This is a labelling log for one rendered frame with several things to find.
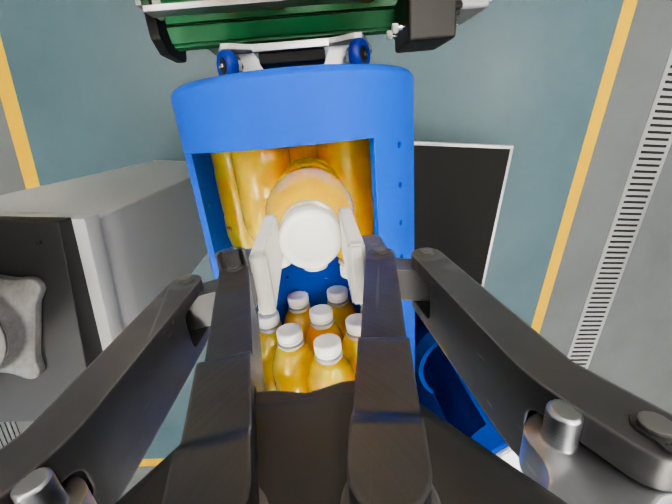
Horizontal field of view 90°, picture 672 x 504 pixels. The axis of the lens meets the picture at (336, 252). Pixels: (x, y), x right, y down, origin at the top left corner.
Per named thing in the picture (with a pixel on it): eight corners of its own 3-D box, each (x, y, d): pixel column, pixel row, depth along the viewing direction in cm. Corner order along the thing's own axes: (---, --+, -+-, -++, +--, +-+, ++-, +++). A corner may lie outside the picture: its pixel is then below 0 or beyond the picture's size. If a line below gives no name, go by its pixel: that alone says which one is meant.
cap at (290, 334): (298, 330, 54) (297, 320, 53) (306, 343, 51) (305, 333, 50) (275, 338, 53) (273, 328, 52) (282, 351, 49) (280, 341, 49)
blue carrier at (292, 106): (282, 482, 84) (280, 644, 58) (202, 102, 53) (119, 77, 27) (392, 460, 87) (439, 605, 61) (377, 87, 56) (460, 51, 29)
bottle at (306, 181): (339, 216, 41) (361, 279, 24) (281, 217, 41) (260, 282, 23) (339, 156, 39) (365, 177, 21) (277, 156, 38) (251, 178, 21)
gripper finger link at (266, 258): (276, 314, 15) (259, 316, 15) (283, 257, 22) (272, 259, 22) (265, 254, 14) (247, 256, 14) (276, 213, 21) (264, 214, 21)
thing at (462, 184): (361, 402, 201) (365, 423, 187) (384, 138, 149) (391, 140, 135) (445, 400, 206) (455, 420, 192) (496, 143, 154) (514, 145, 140)
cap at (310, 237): (339, 258, 23) (341, 268, 21) (282, 259, 23) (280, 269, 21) (339, 201, 22) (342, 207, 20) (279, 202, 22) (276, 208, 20)
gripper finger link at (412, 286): (370, 275, 13) (445, 268, 13) (356, 235, 18) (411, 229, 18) (372, 308, 14) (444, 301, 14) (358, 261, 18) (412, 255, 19)
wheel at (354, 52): (347, 71, 52) (359, 68, 51) (345, 37, 50) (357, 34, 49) (362, 72, 55) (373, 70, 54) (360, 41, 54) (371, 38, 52)
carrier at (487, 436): (435, 264, 156) (379, 291, 159) (573, 417, 74) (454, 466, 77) (455, 311, 166) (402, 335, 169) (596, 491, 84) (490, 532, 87)
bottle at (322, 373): (313, 435, 57) (300, 342, 50) (353, 424, 58) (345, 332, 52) (322, 474, 50) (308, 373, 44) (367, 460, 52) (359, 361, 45)
